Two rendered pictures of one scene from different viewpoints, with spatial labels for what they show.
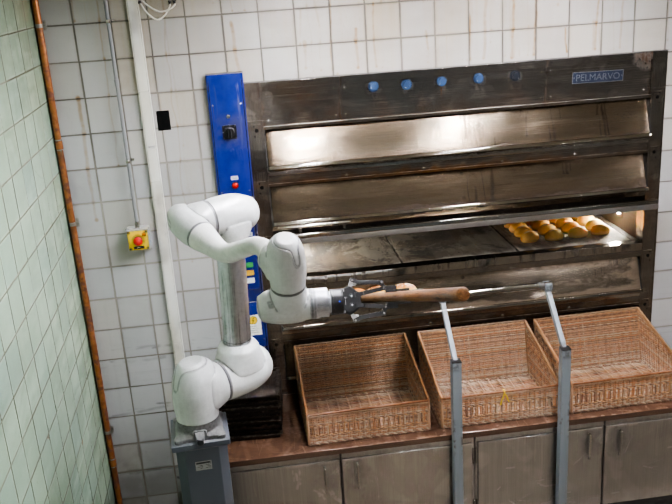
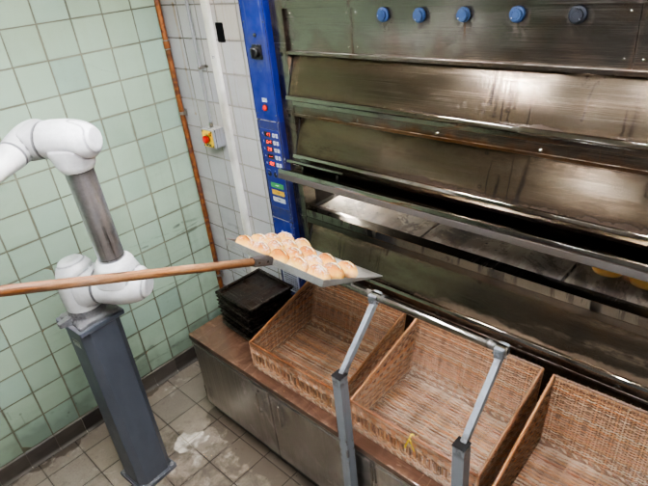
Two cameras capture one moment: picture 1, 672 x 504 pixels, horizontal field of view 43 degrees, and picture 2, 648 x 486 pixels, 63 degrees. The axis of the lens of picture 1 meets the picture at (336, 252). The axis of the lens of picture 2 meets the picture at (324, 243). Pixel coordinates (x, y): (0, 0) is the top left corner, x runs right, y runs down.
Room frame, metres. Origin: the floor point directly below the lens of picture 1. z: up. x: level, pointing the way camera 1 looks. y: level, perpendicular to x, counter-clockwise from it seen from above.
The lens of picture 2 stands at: (2.34, -1.58, 2.25)
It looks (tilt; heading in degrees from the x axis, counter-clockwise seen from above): 29 degrees down; 52
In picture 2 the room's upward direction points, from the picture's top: 6 degrees counter-clockwise
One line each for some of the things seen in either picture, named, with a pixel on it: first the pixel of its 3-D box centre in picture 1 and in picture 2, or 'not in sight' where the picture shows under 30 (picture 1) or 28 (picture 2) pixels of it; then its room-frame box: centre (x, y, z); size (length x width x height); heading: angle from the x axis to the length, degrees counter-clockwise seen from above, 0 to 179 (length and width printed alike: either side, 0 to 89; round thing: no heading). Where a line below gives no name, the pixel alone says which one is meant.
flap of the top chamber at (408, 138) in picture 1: (461, 133); (486, 96); (3.82, -0.61, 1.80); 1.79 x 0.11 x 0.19; 96
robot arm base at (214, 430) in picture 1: (198, 425); (83, 310); (2.68, 0.53, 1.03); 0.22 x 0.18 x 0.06; 10
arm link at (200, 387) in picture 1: (196, 387); (79, 281); (2.71, 0.53, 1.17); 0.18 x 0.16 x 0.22; 129
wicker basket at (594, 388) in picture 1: (606, 357); (607, 484); (3.62, -1.25, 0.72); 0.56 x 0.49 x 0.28; 97
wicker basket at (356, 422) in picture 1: (359, 385); (327, 338); (3.49, -0.07, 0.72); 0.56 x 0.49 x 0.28; 97
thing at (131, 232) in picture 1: (139, 238); (213, 136); (3.61, 0.88, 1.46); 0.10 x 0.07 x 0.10; 96
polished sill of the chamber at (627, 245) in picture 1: (462, 262); (480, 264); (3.84, -0.61, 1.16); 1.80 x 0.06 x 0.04; 96
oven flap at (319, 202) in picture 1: (462, 188); (482, 173); (3.82, -0.61, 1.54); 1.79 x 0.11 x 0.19; 96
